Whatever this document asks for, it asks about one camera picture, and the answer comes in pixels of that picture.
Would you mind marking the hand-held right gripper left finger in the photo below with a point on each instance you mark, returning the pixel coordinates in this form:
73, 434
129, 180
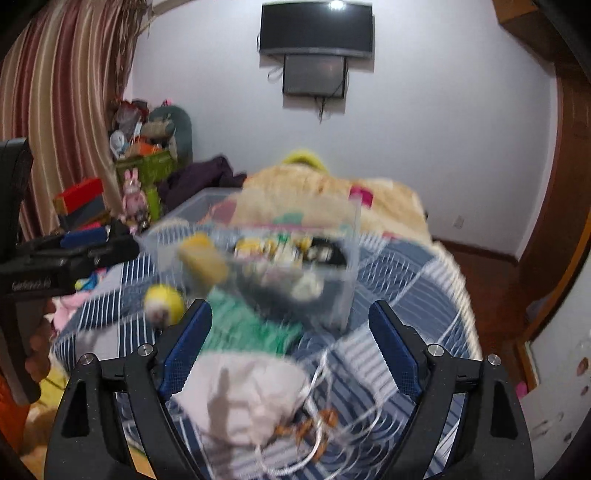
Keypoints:
182, 353

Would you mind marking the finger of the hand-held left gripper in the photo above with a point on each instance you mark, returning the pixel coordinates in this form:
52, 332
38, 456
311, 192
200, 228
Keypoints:
85, 237
121, 247

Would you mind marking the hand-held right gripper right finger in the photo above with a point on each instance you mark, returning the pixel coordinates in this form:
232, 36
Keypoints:
398, 355

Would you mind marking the clear plastic storage box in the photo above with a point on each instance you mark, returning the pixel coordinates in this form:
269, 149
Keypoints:
323, 286

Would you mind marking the person's left hand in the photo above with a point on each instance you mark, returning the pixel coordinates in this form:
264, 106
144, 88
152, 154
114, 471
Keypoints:
39, 353

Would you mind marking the red box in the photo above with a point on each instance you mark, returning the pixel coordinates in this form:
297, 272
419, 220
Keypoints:
81, 194

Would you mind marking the pink bunny figure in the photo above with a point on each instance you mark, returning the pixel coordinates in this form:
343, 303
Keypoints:
134, 198

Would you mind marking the round yellow plush toy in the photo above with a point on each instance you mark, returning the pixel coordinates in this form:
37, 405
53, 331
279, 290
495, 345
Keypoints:
164, 302

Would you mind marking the pink cloth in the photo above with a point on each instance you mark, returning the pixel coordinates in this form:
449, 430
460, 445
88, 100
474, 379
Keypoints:
69, 314

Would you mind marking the green cloth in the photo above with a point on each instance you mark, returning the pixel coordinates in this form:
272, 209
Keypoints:
244, 327

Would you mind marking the blue plaid blanket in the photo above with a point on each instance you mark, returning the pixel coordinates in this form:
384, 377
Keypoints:
406, 277

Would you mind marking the yellow sponge plush toy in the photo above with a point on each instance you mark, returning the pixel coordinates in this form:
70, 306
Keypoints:
203, 256

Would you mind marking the green cardboard box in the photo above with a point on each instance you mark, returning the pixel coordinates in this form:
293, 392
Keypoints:
147, 166

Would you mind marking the dark purple cloth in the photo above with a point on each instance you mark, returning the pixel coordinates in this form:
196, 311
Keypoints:
198, 177

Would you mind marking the pile of assorted clutter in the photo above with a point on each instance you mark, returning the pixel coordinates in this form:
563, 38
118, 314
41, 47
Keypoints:
129, 129

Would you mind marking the grey white plush toy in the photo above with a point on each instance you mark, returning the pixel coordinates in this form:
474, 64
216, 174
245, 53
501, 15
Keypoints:
295, 288

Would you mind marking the green plush toy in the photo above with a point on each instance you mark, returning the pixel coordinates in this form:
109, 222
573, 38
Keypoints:
178, 127

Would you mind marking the black yellow striped plush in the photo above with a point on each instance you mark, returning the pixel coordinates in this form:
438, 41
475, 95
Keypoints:
295, 251

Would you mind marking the striped curtain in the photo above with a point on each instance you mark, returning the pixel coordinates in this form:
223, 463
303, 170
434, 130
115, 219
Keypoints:
64, 92

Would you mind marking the pink tag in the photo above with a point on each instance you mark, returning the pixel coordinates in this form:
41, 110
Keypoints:
362, 196

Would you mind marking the white panel with stickers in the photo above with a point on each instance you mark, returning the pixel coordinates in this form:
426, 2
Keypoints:
558, 392

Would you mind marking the beige fluffy blanket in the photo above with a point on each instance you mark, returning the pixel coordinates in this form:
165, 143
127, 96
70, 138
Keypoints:
314, 189

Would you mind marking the yellow-green plush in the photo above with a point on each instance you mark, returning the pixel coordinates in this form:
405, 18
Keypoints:
304, 158

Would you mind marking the wooden door frame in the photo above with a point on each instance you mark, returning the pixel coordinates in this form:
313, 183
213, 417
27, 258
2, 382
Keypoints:
568, 184

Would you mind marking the small wall-mounted monitor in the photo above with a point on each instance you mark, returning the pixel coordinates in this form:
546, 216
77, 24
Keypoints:
314, 74

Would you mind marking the wall-mounted black television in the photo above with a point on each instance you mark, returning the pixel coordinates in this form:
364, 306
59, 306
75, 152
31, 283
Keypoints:
316, 27

